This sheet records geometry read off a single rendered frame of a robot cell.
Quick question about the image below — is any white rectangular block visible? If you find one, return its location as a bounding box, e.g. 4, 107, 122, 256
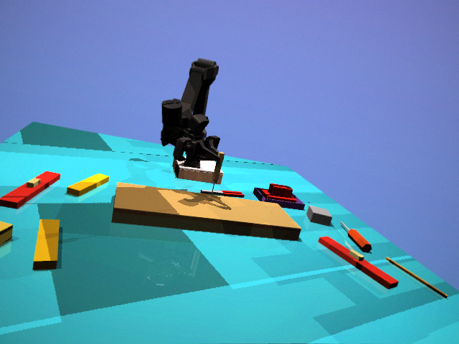
306, 205, 333, 226

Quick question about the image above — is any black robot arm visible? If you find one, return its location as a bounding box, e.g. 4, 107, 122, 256
161, 58, 219, 147

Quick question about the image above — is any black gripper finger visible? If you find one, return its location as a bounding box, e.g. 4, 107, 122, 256
206, 139, 219, 155
191, 140, 220, 161

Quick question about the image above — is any red flat bar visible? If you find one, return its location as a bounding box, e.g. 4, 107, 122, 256
0, 171, 60, 209
318, 236, 399, 289

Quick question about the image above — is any tan panel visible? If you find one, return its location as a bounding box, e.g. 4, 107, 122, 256
111, 182, 301, 241

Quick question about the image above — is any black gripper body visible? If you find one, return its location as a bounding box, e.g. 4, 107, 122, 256
173, 130, 220, 161

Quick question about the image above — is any thin brown rod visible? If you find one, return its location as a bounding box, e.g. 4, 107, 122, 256
386, 257, 447, 298

